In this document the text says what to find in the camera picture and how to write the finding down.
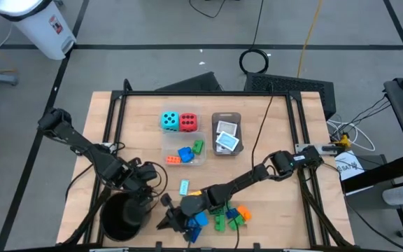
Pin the dark blue toy block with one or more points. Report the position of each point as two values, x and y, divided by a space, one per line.
232 212

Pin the red foam die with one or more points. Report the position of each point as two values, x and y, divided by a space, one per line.
188 122

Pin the white printed paper sign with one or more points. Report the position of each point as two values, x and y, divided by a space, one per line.
350 168

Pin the yellow plug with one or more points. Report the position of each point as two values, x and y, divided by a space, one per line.
344 141

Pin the mint toy block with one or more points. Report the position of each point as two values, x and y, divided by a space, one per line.
184 187

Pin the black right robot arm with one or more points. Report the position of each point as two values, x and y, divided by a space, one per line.
243 182

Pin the black bucket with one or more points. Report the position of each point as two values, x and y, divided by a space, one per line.
121 224

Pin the black chair grey armrest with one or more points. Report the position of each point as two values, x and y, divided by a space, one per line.
397 195

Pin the black perforated computer case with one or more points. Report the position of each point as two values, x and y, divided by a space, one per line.
289 91

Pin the dark green plate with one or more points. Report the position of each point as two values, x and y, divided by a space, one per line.
218 211

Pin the blue rounded toy block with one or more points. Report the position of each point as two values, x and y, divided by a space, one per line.
202 219

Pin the clear plastic bin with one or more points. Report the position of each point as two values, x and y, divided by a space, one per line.
173 143
168 108

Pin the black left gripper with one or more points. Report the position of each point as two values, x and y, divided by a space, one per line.
140 176

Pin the yellow eight-stud toy block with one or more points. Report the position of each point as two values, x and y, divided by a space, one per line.
195 192

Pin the black slanted panel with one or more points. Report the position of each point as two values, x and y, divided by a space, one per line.
194 84

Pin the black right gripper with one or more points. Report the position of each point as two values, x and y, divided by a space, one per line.
182 217

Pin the smoky grey plastic bin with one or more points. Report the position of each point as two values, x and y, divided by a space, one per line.
215 119

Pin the orange toy block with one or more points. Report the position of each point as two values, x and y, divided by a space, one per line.
244 212

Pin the black table clamp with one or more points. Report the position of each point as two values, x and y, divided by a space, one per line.
256 246
158 245

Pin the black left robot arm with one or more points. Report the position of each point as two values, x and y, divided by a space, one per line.
93 150

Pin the long blue toy block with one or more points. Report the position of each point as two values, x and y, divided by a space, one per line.
195 235

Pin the small blue toy block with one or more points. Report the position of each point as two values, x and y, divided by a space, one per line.
191 223

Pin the white pedal trash can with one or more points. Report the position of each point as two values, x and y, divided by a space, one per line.
44 31

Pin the teal foam die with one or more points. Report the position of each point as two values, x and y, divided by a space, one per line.
170 121

